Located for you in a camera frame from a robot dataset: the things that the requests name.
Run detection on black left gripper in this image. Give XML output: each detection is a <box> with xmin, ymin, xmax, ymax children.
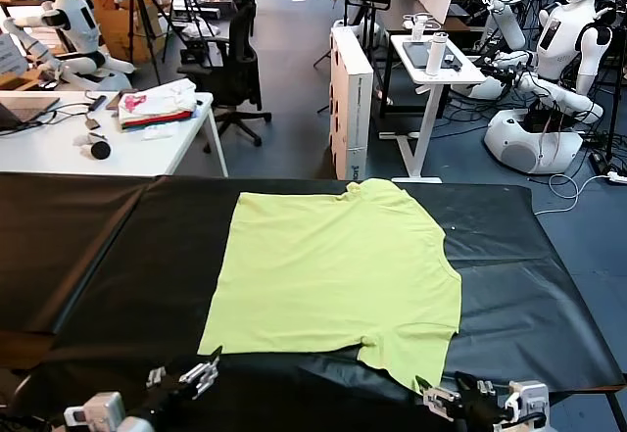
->
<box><xmin>127</xmin><ymin>345</ymin><xmax>222</xmax><ymax>423</ymax></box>

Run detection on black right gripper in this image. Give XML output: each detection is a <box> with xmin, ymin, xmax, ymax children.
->
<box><xmin>413</xmin><ymin>370</ymin><xmax>509</xmax><ymax>426</ymax></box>

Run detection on yellow-green t-shirt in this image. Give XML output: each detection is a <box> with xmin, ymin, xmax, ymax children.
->
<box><xmin>197</xmin><ymin>178</ymin><xmax>463</xmax><ymax>395</ymax></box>

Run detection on stack of folded clothes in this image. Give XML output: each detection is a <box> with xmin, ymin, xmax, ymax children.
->
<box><xmin>117</xmin><ymin>77</ymin><xmax>200</xmax><ymax>133</ymax></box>

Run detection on black vinyl table cover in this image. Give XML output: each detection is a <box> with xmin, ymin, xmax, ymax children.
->
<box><xmin>0</xmin><ymin>171</ymin><xmax>163</xmax><ymax>336</ymax></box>
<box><xmin>9</xmin><ymin>175</ymin><xmax>627</xmax><ymax>432</ymax></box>

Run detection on clear plastic bag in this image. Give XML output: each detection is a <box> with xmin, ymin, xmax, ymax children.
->
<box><xmin>140</xmin><ymin>122</ymin><xmax>176</xmax><ymax>140</ymax></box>

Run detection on white office desk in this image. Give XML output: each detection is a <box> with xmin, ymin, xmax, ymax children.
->
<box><xmin>0</xmin><ymin>89</ymin><xmax>230</xmax><ymax>178</ymax></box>

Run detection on white standing desk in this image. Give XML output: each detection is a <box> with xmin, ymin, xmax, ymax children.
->
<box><xmin>379</xmin><ymin>32</ymin><xmax>487</xmax><ymax>183</ymax></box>

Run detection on grey laptop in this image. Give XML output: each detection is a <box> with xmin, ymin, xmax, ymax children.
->
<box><xmin>0</xmin><ymin>96</ymin><xmax>61</xmax><ymax>133</ymax></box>

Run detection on black office chair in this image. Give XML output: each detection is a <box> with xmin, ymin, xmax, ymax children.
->
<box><xmin>175</xmin><ymin>0</ymin><xmax>273</xmax><ymax>154</ymax></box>

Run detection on tall white cardboard box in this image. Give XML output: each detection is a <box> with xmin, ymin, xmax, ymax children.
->
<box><xmin>328</xmin><ymin>24</ymin><xmax>374</xmax><ymax>181</ymax></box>

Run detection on white insulated bottle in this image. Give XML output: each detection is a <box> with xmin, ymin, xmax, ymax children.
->
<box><xmin>424</xmin><ymin>30</ymin><xmax>450</xmax><ymax>76</ymax></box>

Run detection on dark tablet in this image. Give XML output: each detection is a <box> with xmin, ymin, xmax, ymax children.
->
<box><xmin>402</xmin><ymin>39</ymin><xmax>462</xmax><ymax>70</ymax></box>

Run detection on black stand pole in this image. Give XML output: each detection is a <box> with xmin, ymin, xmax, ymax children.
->
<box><xmin>604</xmin><ymin>10</ymin><xmax>627</xmax><ymax>164</ymax></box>

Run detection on brown cardboard box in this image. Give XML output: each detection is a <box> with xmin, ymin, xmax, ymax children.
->
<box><xmin>90</xmin><ymin>0</ymin><xmax>168</xmax><ymax>66</ymax></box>

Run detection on white humanoid robot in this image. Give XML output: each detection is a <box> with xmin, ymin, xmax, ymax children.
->
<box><xmin>0</xmin><ymin>0</ymin><xmax>136</xmax><ymax>91</ymax></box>
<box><xmin>482</xmin><ymin>0</ymin><xmax>619</xmax><ymax>174</ymax></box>
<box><xmin>450</xmin><ymin>0</ymin><xmax>562</xmax><ymax>100</ymax></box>

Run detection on white paper sign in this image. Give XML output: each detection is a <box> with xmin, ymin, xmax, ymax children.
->
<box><xmin>0</xmin><ymin>33</ymin><xmax>30</xmax><ymax>76</ymax></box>

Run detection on dark wooden table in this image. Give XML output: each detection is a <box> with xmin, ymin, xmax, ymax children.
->
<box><xmin>381</xmin><ymin>3</ymin><xmax>486</xmax><ymax>34</ymax></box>

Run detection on white vr controllers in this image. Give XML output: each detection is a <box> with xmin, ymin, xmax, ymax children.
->
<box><xmin>402</xmin><ymin>12</ymin><xmax>440</xmax><ymax>41</ymax></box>

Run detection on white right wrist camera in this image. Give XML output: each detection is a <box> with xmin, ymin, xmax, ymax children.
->
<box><xmin>504</xmin><ymin>380</ymin><xmax>550</xmax><ymax>426</ymax></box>

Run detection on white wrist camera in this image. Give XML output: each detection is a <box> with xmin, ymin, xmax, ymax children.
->
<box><xmin>504</xmin><ymin>380</ymin><xmax>550</xmax><ymax>426</ymax></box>
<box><xmin>63</xmin><ymin>391</ymin><xmax>126</xmax><ymax>427</ymax></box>

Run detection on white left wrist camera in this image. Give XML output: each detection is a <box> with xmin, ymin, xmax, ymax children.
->
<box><xmin>63</xmin><ymin>391</ymin><xmax>126</xmax><ymax>427</ymax></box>

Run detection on white floor cable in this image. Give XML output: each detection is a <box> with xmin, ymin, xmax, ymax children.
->
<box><xmin>533</xmin><ymin>171</ymin><xmax>613</xmax><ymax>216</ymax></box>

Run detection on black camera tripod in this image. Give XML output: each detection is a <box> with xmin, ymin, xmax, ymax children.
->
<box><xmin>161</xmin><ymin>0</ymin><xmax>221</xmax><ymax>69</ymax></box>
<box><xmin>115</xmin><ymin>0</ymin><xmax>190</xmax><ymax>85</ymax></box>

